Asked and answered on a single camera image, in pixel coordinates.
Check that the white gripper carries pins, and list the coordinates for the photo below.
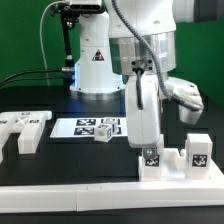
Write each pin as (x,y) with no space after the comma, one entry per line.
(143,126)

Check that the white chair seat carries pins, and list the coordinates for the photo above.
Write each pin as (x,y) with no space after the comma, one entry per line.
(173,165)

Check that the white tagged cube nut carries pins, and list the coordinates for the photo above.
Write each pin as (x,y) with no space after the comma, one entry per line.
(103,132)
(113,121)

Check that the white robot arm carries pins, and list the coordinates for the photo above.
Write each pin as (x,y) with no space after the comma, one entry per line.
(142,40)

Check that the white L-shaped fence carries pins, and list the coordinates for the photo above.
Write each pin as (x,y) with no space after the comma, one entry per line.
(107,196)

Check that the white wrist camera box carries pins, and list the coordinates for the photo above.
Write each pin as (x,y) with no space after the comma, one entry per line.
(188,98)

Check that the white marker base plate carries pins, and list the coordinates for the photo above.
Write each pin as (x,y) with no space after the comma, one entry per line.
(84,127)

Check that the black camera on stand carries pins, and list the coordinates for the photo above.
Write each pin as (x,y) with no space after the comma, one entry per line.
(70,11)

